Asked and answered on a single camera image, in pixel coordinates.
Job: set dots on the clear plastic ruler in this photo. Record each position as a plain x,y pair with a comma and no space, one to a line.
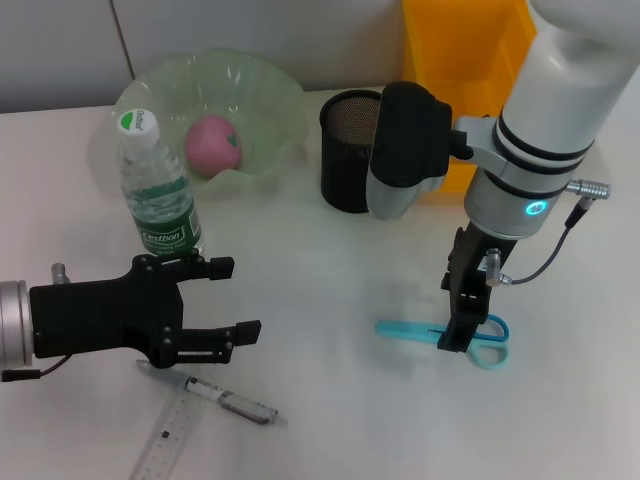
165,440

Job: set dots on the black mesh pen holder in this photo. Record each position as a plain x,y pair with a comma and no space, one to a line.
345,165

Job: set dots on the grey white pen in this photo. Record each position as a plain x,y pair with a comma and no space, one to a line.
240,406

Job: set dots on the yellow plastic bin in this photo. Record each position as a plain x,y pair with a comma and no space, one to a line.
465,50

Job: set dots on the pink peach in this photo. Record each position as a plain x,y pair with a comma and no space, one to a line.
210,145

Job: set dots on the blue scissors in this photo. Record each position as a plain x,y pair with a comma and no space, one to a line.
400,330

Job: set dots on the green glass fruit plate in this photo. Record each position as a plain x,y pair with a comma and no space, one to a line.
270,100

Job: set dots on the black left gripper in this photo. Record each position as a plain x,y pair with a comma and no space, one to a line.
100,315

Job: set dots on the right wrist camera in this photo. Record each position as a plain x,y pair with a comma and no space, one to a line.
410,145

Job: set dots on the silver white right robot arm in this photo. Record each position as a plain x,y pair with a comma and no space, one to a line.
560,100

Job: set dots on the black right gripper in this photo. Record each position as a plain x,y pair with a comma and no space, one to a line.
475,280

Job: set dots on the clear water bottle green label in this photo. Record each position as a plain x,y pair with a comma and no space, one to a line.
160,200

